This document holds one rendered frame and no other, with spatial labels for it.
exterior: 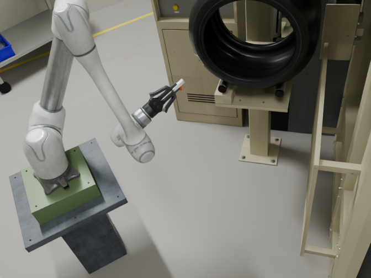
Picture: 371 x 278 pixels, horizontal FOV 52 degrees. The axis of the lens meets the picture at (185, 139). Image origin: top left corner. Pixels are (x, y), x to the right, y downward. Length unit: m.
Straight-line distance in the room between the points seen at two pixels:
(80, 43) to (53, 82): 0.35
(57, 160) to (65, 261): 0.94
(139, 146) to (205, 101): 1.31
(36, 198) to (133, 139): 0.56
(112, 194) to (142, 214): 0.72
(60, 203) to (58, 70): 0.61
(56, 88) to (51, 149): 0.28
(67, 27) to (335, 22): 1.22
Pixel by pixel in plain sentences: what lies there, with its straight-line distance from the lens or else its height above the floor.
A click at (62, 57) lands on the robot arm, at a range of 1.74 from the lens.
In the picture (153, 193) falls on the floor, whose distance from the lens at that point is 2.66.
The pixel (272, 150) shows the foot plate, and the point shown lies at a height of 0.01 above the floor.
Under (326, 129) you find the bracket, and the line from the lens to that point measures 2.50.
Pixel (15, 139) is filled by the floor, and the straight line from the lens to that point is 3.56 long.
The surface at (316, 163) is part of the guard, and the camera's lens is 1.44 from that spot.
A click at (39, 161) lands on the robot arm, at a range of 1.80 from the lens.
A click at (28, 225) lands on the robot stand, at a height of 0.65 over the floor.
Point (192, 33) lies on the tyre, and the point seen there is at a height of 1.21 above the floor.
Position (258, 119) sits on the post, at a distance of 2.51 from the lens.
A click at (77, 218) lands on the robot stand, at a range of 1.88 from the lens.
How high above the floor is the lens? 2.09
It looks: 45 degrees down
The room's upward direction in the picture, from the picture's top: 12 degrees counter-clockwise
